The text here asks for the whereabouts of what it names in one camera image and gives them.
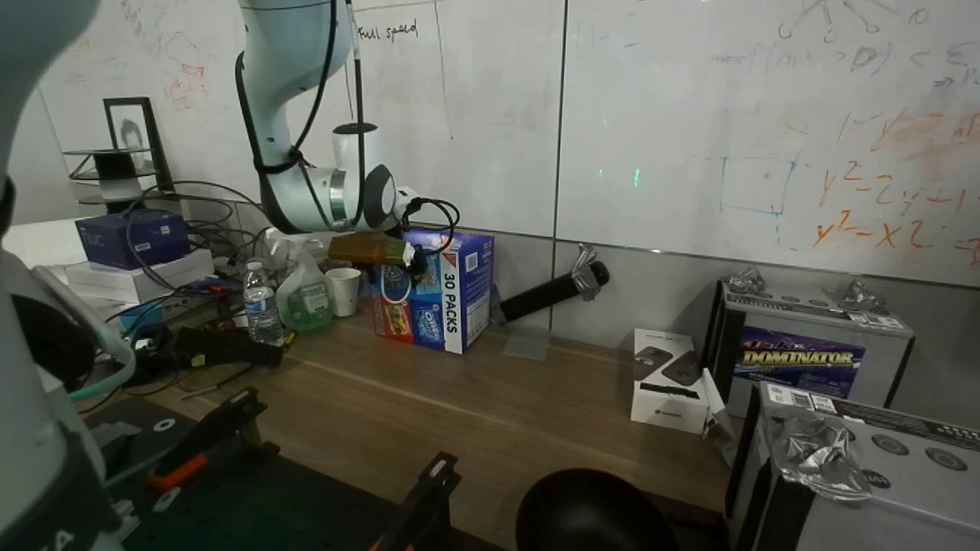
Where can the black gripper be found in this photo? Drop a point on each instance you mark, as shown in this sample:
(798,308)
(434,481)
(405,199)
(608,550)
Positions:
(414,258)

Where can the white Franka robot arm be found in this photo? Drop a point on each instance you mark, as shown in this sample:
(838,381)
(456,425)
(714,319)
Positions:
(294,101)

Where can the blue cardboard snack box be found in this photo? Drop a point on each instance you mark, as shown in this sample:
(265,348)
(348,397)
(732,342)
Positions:
(449,294)

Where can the white phone box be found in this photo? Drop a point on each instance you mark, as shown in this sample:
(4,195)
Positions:
(664,387)

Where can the dark blue storage box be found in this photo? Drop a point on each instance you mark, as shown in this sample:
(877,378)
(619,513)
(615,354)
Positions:
(133,239)

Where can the white paper cup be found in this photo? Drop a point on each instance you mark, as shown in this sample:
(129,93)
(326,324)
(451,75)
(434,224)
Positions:
(344,294)

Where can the white paper sheet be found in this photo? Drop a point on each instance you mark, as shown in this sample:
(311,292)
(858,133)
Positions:
(531,345)

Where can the clear water bottle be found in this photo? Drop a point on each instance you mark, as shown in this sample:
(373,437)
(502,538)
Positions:
(262,310)

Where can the black perforated breadboard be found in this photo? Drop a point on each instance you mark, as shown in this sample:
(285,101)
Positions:
(285,511)

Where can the black round bowl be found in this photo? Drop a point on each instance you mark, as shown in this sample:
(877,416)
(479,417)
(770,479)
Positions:
(592,511)

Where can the large white whiteboard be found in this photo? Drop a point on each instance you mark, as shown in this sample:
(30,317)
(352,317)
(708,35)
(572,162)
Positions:
(714,101)

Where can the grey battery Dominator label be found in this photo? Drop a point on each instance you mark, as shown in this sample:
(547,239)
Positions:
(806,348)

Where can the crumpled silver foil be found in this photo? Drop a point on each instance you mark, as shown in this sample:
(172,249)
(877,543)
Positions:
(821,454)

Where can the plain grey battery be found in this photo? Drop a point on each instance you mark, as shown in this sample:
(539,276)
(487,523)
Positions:
(898,491)

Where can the black tube mount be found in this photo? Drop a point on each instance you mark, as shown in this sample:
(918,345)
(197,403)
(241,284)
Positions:
(547,294)

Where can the black picture frame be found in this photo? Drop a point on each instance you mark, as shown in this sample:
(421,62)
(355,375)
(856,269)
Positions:
(139,142)

